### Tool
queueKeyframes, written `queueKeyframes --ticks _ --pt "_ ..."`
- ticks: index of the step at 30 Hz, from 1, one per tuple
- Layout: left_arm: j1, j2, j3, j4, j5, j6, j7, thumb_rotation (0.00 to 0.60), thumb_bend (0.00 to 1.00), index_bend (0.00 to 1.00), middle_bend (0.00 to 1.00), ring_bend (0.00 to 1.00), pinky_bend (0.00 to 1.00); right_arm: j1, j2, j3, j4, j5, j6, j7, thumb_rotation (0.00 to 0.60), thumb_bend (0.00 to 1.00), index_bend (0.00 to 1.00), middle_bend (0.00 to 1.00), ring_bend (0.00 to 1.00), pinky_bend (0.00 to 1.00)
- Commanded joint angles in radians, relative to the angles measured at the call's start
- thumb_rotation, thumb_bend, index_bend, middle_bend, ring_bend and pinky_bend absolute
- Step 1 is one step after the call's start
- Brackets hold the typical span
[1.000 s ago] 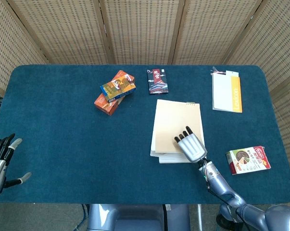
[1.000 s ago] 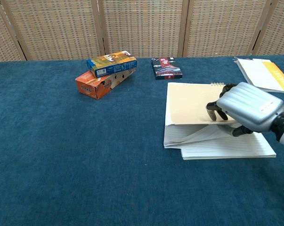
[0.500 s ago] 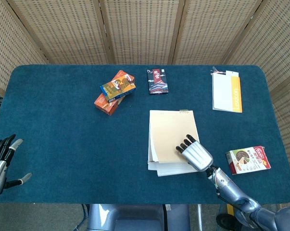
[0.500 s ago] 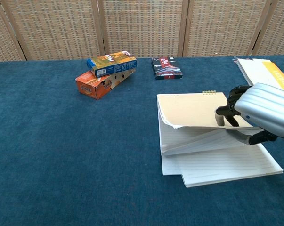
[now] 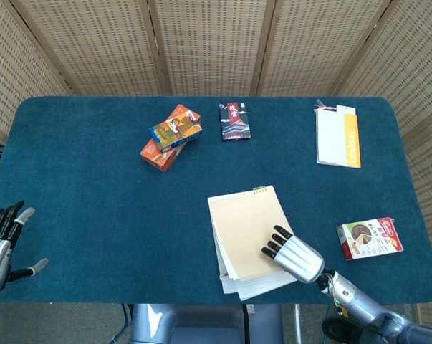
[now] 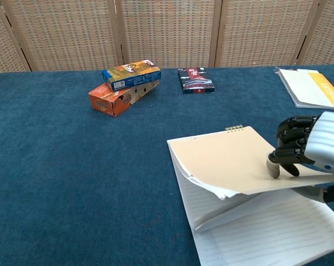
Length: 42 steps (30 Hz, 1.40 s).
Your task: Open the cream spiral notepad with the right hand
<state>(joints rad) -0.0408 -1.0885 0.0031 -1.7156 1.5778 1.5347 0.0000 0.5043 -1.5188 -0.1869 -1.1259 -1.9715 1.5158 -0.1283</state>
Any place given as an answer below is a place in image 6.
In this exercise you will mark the blue table cloth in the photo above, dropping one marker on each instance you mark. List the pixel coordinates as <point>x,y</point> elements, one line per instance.
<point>72,180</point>

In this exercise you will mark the stack of papers and folders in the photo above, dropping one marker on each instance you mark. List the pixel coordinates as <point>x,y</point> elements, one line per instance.
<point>290,92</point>

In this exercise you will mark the off-white spiral notebook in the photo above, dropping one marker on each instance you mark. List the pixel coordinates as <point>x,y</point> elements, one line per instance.
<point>233,160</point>

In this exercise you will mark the black red printed box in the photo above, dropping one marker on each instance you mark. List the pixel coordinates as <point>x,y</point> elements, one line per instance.
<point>195,81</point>

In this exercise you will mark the white yellow Lenovo booklet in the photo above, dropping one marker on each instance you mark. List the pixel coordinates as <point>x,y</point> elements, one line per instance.
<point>328,88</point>

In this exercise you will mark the woven rattan screen panel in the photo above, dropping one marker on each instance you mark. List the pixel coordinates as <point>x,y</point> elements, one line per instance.
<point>64,33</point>
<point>166,33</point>
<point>327,41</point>
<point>263,33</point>
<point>0,47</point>

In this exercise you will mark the orange cardboard box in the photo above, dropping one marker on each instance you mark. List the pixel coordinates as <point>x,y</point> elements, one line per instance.
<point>107,103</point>

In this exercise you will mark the blue yellow cardboard box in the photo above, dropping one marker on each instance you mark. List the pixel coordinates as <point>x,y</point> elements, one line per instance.
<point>133,77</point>

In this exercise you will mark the white paper sheet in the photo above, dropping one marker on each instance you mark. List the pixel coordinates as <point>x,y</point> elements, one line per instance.
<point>302,86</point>

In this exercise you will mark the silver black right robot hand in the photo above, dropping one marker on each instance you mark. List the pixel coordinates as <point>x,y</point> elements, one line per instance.
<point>324,141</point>

